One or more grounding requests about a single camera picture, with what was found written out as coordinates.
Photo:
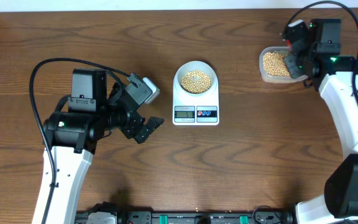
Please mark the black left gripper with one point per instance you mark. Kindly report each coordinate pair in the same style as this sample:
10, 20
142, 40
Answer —
131, 129

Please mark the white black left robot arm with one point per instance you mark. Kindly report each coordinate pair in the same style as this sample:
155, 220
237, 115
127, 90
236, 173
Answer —
72, 131

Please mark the soybeans in bowl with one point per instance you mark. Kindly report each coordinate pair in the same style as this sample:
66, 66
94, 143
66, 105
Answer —
196, 82

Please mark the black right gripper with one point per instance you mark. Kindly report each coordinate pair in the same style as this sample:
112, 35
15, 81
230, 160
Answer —
293, 71

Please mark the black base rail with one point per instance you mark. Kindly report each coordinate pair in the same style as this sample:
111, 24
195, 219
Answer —
106, 212

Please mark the white digital kitchen scale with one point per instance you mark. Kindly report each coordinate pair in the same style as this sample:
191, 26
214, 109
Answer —
195, 110

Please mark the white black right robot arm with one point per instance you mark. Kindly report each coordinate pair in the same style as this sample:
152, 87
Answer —
316, 53

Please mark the soybeans pile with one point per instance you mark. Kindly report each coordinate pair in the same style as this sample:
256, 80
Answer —
274, 64

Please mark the red measuring scoop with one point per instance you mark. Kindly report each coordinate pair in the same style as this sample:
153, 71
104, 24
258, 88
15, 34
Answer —
289, 44

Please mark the grey round bowl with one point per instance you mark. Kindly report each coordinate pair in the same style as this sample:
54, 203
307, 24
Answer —
196, 65

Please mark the clear plastic soybean container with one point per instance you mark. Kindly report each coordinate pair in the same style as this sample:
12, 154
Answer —
276, 79

